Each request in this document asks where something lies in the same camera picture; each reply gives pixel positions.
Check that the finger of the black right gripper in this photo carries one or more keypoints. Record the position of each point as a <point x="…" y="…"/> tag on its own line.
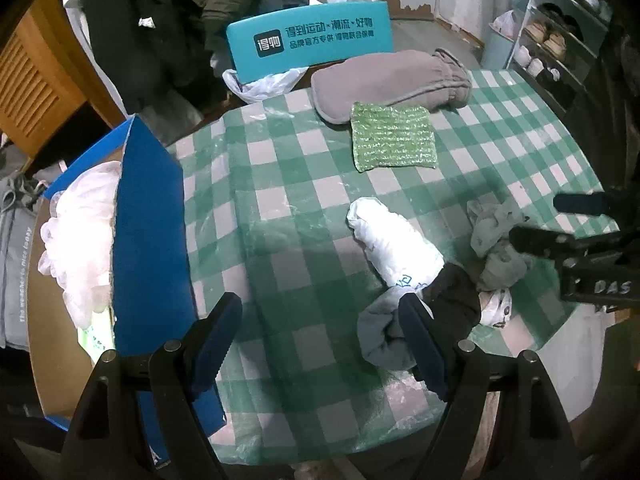
<point x="603" y="203"/>
<point x="559" y="246"/>

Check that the grey fleece mitten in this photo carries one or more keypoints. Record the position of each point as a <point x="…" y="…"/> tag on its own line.
<point x="405" y="78"/>

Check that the patterned crumpled sock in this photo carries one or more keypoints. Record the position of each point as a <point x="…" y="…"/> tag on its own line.
<point x="495" y="308"/>

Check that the white plastic bag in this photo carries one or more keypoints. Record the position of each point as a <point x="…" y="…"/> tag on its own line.
<point x="265" y="88"/>

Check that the grey crumpled sock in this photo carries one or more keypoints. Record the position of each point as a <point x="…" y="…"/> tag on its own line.
<point x="382" y="341"/>

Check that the white rolled sock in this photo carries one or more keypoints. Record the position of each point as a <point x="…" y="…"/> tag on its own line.
<point x="399" y="252"/>

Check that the wooden louvered cabinet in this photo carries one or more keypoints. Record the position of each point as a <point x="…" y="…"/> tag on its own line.
<point x="46" y="77"/>

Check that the grey printed tote bag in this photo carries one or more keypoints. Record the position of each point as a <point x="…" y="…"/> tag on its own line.
<point x="20" y="200"/>

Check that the dark hanging jacket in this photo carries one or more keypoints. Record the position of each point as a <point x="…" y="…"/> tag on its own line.
<point x="150" y="48"/>

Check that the green knitted scrub cloth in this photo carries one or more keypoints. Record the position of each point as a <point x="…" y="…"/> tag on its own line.
<point x="389" y="137"/>

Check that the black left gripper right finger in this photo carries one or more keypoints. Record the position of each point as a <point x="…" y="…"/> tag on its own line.
<point x="459" y="373"/>

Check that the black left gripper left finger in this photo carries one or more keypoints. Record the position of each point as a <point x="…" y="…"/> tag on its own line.
<point x="181" y="366"/>

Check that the green checkered tablecloth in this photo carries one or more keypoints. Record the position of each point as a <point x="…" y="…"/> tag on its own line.
<point x="319" y="251"/>

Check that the white mesh bath pouf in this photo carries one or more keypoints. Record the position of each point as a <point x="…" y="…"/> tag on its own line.
<point x="78" y="240"/>

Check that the shoe rack with shoes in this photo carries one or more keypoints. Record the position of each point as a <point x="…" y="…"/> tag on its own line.
<point x="553" y="44"/>

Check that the black sock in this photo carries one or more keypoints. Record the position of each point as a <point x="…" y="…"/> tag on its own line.
<point x="454" y="303"/>

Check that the teal printed box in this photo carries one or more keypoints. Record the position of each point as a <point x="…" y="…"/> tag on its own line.
<point x="275" y="42"/>

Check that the blue cardboard box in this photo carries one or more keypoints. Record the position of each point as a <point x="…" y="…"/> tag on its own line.
<point x="152" y="295"/>

